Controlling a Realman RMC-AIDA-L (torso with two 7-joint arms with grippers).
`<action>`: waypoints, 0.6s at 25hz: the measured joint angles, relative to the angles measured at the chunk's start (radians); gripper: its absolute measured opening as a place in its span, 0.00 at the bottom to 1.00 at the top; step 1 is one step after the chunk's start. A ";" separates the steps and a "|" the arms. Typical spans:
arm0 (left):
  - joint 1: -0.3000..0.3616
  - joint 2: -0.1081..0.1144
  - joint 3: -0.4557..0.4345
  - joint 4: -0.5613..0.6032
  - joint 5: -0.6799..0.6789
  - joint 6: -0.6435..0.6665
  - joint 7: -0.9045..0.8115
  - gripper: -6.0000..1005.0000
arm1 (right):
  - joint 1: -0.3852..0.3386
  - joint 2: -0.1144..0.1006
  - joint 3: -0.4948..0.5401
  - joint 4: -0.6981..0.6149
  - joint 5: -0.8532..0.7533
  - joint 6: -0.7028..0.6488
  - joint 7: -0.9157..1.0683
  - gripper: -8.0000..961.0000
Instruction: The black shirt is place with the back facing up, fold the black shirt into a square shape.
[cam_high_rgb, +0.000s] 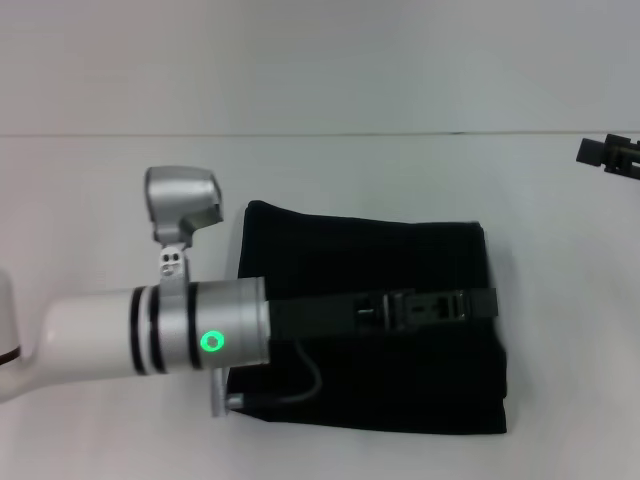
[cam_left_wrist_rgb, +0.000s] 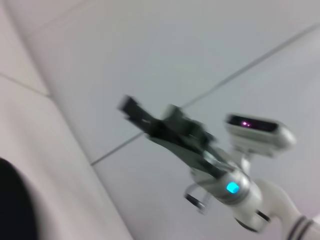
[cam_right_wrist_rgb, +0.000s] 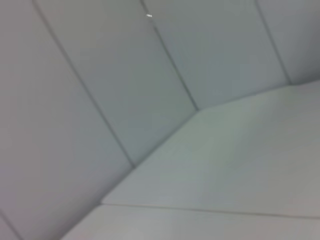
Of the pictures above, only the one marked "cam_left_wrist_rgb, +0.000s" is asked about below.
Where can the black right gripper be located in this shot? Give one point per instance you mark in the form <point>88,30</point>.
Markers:
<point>185,142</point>

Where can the black shirt with white print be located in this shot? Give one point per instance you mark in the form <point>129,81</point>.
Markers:
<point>17,205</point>

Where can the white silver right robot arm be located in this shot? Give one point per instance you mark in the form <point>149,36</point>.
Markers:
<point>250,197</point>

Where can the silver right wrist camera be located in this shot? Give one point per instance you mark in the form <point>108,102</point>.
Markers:
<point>260,135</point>

